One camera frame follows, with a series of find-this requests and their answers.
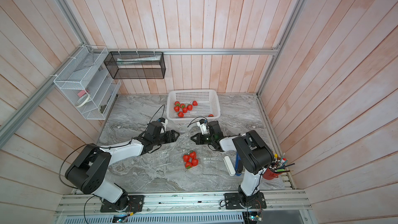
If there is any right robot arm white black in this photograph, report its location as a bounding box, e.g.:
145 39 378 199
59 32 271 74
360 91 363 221
191 118 274 200

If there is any blue object on table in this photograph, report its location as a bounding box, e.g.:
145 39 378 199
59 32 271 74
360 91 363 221
234 153 244 176

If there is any white wire wall shelf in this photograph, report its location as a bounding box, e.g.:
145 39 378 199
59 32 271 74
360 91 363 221
54 45 121 120

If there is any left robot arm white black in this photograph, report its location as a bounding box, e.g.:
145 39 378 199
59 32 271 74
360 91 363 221
65 118 180 209

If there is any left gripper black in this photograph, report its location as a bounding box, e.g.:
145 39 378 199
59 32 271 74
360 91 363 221
153 130 180 146

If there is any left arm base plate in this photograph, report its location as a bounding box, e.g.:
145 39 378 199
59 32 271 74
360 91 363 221
100 195 145 213

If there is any black mesh wall basket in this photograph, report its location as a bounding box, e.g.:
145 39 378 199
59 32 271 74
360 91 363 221
104 51 166 79

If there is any pink note pad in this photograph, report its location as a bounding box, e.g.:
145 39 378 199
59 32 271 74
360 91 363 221
77 90 87 97

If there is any clear plastic clamshell container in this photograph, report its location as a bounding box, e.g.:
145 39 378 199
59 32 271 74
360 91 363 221
155 147 206 172

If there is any white perforated plastic basket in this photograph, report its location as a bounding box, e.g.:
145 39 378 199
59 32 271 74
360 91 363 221
166 89 221 124

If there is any packed strawberry with long stem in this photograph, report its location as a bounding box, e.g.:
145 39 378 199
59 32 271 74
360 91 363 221
189 151 197 159

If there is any red pen cup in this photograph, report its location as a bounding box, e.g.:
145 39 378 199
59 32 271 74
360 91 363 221
262 167 279 180

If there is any roll of tape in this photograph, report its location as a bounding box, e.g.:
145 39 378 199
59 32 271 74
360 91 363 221
76 93 91 108

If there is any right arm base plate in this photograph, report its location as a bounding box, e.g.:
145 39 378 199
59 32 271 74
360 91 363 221
224 191 267 209

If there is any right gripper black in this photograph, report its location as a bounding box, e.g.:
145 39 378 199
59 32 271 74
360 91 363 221
191 133 216 145

